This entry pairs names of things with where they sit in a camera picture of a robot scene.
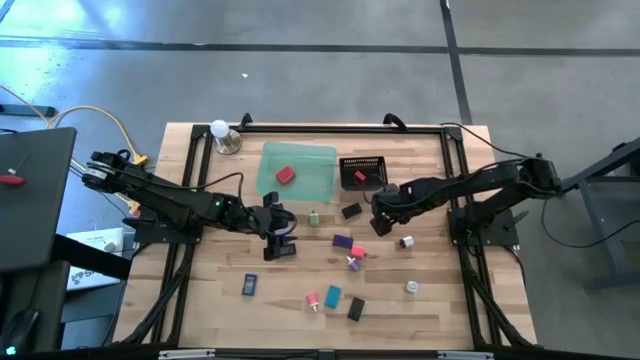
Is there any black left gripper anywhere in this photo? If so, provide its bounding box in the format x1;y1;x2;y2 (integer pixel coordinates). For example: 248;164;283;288
248;204;298;262

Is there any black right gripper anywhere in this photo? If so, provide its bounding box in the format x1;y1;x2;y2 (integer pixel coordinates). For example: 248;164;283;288
370;183;404;237

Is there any blue digital timer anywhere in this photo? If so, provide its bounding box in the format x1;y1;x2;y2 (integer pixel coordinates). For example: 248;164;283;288
241;272;259;298

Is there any red USB wall charger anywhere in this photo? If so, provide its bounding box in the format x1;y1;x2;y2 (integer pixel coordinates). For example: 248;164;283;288
274;165;297;186

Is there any teal digital timer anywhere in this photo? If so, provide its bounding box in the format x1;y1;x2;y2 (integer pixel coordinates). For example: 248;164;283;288
323;284;343;310

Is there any black mesh basket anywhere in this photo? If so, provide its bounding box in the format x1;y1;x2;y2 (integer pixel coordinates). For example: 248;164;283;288
338;155;389;192

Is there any teal translucent plastic bin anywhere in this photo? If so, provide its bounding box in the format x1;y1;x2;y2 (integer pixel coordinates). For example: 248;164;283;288
255;140;339;204

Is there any white globe bulb lamp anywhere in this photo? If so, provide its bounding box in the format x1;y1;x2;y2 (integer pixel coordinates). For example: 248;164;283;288
209;118;243;156

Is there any white cardboard box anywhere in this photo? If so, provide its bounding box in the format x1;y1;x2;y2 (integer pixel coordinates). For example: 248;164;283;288
64;227;126;256

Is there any white printed box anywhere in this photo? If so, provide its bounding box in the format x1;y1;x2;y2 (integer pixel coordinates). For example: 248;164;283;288
66;264;124;292

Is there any black metal stand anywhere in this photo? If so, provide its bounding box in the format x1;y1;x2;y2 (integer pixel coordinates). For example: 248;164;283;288
559;137;640;294

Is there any black computer mouse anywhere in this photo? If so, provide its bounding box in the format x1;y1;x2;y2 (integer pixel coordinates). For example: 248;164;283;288
0;308;40;354

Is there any black floor strip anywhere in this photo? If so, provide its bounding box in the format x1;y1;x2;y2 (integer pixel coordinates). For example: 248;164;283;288
0;103;57;119

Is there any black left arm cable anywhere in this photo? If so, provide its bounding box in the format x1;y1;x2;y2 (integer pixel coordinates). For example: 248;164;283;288
142;171;246;202

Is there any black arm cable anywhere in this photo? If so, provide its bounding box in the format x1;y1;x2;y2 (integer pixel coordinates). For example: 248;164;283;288
438;121;526;162
142;171;246;202

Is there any black aluminium table frame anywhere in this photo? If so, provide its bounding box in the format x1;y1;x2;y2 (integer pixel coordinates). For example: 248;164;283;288
112;122;536;351

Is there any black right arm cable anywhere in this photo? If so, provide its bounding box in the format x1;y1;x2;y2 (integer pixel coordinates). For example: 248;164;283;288
438;121;526;162

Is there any silver metal bracket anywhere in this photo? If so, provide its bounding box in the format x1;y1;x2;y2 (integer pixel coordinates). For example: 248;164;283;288
437;350;495;360
158;348;216;360

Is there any yellow power cable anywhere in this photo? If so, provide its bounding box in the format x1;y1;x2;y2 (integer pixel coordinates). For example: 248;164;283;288
0;83;151;217

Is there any black floor cable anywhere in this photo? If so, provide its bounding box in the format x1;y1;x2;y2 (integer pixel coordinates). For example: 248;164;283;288
540;197;640;250

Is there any red-handled screwdriver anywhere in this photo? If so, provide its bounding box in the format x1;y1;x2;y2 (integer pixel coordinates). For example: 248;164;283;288
0;152;30;187

